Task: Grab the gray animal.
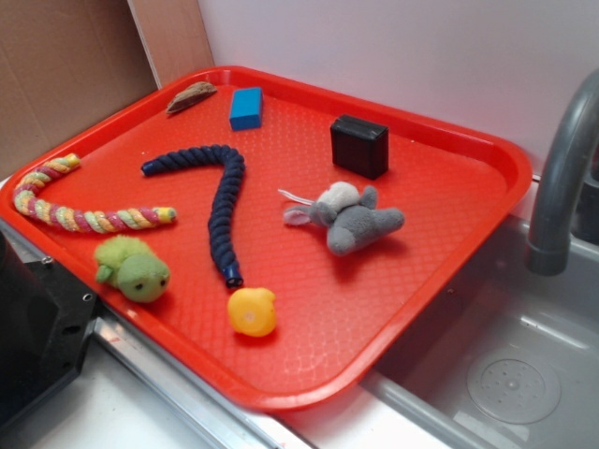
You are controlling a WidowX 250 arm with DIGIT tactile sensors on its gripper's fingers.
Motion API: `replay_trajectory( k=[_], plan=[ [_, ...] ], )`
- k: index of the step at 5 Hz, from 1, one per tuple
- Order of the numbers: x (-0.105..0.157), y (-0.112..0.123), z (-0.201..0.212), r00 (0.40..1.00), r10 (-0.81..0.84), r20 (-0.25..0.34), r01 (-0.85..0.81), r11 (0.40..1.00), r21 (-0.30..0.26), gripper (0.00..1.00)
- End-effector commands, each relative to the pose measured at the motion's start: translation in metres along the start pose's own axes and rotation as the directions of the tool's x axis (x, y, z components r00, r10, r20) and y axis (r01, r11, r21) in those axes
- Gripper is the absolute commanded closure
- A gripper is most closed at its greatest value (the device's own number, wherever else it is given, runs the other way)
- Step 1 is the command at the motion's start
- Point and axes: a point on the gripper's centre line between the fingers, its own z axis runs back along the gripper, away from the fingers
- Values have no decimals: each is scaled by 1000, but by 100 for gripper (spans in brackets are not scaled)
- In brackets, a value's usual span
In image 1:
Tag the black square box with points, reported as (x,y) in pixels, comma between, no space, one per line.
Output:
(360,146)

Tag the blue wooden block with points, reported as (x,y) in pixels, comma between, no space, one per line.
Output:
(246,109)

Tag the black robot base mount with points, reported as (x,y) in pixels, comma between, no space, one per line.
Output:
(47,318)

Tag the gray toy sink basin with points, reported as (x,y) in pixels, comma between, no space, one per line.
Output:
(502,357)

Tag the light wooden board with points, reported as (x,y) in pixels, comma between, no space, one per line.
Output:
(173,36)

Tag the yellow rubber duck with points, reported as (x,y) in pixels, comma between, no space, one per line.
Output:
(251,311)

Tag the green plush turtle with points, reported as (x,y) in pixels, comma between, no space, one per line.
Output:
(130,266)

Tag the navy blue rope toy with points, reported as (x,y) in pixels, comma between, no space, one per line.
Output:
(224,201)

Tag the red plastic tray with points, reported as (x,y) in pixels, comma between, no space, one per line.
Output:
(335,315)

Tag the gray toy faucet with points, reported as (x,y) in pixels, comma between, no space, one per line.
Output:
(566,203)

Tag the brown wood piece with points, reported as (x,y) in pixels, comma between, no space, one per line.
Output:
(190,96)

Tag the brown cardboard panel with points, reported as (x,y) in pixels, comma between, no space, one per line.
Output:
(65,66)

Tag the multicolour rope toy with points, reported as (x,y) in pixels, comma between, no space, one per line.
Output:
(26,201)

